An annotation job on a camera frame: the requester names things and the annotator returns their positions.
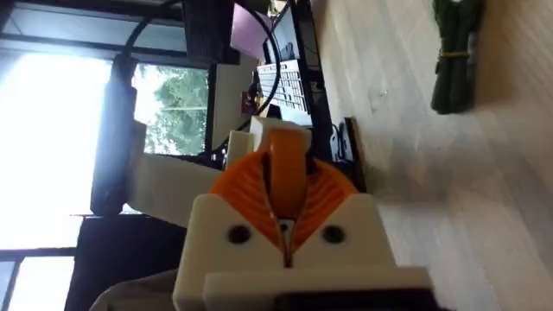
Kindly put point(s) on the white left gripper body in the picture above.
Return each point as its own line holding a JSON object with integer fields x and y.
{"x": 168, "y": 185}

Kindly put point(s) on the orange-wedge finger of the left gripper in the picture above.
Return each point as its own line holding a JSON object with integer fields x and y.
{"x": 287, "y": 177}

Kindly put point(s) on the black rail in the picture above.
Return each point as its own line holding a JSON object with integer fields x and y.
{"x": 317, "y": 86}

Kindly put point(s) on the bare white finger of the left gripper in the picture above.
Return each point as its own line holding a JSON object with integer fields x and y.
{"x": 238, "y": 147}

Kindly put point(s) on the green asparagus bundle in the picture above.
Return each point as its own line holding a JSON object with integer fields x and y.
{"x": 455, "y": 65}

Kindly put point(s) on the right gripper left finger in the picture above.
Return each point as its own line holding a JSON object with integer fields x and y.
{"x": 216, "y": 242}

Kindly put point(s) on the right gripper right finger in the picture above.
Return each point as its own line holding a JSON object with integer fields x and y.
{"x": 345, "y": 250}

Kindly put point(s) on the pink paper sheet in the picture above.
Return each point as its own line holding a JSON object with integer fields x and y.
{"x": 248, "y": 32}

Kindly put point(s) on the white computer keyboard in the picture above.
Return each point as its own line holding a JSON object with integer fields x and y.
{"x": 287, "y": 84}

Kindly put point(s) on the computer monitor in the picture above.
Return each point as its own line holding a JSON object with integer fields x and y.
{"x": 287, "y": 36}

